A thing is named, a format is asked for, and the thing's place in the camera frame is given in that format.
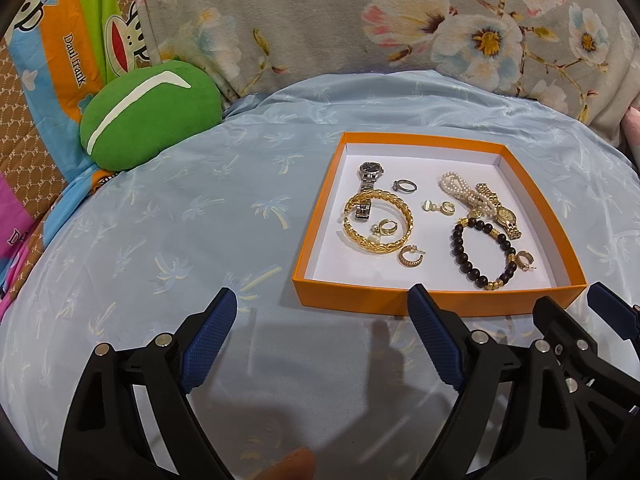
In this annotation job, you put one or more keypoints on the gold pearl drop earring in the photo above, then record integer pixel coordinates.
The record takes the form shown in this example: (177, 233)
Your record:
(373, 232)
(429, 205)

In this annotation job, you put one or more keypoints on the person's left hand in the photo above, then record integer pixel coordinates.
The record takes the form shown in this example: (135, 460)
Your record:
(290, 467)

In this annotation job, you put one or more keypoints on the gold braided bangle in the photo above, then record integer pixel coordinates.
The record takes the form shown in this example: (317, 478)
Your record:
(365, 245)

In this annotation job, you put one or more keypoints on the gold wristwatch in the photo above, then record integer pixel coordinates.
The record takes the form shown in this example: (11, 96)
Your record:
(506, 216)

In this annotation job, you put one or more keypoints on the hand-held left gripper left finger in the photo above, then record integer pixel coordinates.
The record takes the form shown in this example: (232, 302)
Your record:
(210, 340)

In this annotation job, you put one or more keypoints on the light blue palm-print sheet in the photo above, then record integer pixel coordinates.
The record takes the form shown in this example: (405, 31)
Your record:
(200, 210)

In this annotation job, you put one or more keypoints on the grey floral blanket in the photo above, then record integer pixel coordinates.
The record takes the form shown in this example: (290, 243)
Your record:
(300, 20)

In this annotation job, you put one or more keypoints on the cartoon printed blanket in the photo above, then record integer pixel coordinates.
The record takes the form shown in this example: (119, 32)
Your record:
(65, 35)

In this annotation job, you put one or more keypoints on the silver wristwatch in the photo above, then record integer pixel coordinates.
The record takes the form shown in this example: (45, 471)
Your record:
(371, 170)

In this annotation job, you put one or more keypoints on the green round cushion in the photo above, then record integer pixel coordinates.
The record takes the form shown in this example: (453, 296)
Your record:
(150, 120)

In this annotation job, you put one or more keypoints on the pink pillow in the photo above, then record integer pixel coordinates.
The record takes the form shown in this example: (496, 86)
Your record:
(632, 135)

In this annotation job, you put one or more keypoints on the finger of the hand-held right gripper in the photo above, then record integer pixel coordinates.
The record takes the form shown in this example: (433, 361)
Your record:
(617, 317)
(560, 325)

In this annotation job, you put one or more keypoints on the orange jewelry box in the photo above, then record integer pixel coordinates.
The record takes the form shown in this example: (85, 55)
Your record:
(350, 300)

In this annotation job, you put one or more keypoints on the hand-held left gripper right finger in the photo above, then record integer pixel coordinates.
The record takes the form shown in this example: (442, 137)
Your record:
(435, 345)

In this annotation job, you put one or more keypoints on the gold hoop earring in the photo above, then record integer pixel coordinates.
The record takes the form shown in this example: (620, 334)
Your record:
(401, 259)
(520, 261)

